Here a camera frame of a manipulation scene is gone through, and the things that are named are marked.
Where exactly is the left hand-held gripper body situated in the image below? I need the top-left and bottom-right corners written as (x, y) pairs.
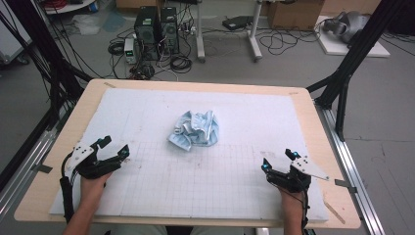
top-left (64, 140), bottom-right (122, 180)

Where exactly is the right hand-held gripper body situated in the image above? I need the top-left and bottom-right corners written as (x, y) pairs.
top-left (266, 156), bottom-right (331, 194)

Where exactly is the blue striped towel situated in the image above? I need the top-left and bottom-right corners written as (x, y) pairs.
top-left (166, 110), bottom-right (220, 152)

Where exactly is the person's left hand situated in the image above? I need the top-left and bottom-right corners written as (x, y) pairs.
top-left (79, 172), bottom-right (114, 201)

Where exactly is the wooden stick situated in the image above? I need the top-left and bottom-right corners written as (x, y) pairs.
top-left (322, 199), bottom-right (346, 225)

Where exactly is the white foam mat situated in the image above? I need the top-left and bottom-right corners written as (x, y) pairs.
top-left (48, 87), bottom-right (330, 223)

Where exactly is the white power supply unit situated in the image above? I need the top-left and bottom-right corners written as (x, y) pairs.
top-left (123, 37), bottom-right (138, 65)

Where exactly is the white floor board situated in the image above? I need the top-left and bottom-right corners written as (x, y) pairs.
top-left (314, 15), bottom-right (391, 59)

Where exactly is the wide black computer tower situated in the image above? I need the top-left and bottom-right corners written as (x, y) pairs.
top-left (134, 5), bottom-right (161, 62)

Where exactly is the clear plastic bag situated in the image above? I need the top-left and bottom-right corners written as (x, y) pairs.
top-left (71, 14), bottom-right (102, 36)

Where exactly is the pale blue sheet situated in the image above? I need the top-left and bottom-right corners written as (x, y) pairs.
top-left (102, 11), bottom-right (126, 33)

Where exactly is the narrow black computer tower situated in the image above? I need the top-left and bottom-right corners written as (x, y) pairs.
top-left (160, 6), bottom-right (180, 55)

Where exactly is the white cabinet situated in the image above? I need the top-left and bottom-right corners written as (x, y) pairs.
top-left (0, 0), bottom-right (33, 65)

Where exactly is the large cardboard box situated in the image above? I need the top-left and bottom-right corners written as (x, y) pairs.
top-left (267, 0), bottom-right (326, 32)

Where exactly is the round white table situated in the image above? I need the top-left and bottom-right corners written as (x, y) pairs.
top-left (43, 0), bottom-right (97, 16)

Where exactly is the flat black device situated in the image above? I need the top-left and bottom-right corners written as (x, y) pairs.
top-left (222, 15), bottom-right (254, 32)

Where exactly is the grey rounded device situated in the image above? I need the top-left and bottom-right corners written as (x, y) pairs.
top-left (322, 10), bottom-right (371, 45)

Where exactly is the aluminium rail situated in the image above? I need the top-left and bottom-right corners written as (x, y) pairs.
top-left (314, 101), bottom-right (388, 235)
top-left (0, 107), bottom-right (72, 223)

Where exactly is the right hand-held gripper cable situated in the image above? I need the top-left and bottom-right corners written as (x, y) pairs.
top-left (300, 187), bottom-right (311, 235)

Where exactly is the coil of black cable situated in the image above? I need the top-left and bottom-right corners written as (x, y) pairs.
top-left (169, 55), bottom-right (194, 74)
top-left (107, 40), bottom-right (125, 57)

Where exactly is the black metal stand with cables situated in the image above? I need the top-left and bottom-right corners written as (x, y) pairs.
top-left (0, 0), bottom-right (94, 131)

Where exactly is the white table frame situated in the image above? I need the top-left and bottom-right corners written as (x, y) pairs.
top-left (195, 0), bottom-right (264, 64)

